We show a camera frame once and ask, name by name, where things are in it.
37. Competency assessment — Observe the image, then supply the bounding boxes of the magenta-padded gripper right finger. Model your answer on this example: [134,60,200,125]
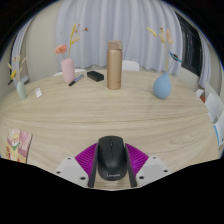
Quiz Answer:
[124,142,171,189]

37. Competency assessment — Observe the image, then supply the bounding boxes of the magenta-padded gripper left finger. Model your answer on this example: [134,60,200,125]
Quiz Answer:
[53,142,100,189]

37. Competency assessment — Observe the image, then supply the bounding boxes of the black computer mouse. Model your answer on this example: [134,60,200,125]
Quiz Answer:
[96,134,129,182]

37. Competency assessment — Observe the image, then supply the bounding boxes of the cartoon dog print mouse pad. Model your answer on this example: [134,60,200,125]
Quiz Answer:
[4,128,34,164]

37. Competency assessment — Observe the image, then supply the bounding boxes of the blue vase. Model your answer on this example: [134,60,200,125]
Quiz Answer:
[152,71,172,100]

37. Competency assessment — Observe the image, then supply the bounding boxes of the dark marker pen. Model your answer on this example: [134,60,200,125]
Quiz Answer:
[68,73,85,87]

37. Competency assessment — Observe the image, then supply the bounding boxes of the small white remote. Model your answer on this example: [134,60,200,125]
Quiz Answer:
[34,87,44,99]

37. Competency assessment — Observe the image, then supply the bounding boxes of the small black box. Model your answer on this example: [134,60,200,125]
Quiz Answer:
[86,70,105,83]

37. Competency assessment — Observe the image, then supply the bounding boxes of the white chair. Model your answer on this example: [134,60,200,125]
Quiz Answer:
[53,68,88,77]
[121,59,141,72]

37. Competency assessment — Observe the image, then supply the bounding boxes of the pink vase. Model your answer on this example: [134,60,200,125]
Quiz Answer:
[60,57,76,85]

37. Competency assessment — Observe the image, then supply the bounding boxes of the pale green vase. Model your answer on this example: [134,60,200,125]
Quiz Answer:
[16,79,28,100]

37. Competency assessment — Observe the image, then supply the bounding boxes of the gold drink bottle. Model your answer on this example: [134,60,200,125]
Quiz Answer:
[106,40,124,91]

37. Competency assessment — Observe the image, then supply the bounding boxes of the orange and yellow dried flowers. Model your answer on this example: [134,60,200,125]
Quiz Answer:
[54,23,90,60]

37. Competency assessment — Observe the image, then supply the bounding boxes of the narrow white curtain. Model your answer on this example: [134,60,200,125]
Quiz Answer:
[9,16,36,88]
[198,31,214,89]

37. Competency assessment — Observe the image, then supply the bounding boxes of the dark window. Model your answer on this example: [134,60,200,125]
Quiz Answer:
[174,11,204,77]

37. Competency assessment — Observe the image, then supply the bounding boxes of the beige and blue dried flowers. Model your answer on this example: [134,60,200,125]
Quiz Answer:
[146,26,183,74]

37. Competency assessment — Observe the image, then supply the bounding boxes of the wide white curtain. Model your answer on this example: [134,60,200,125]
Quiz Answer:
[54,0,184,76]

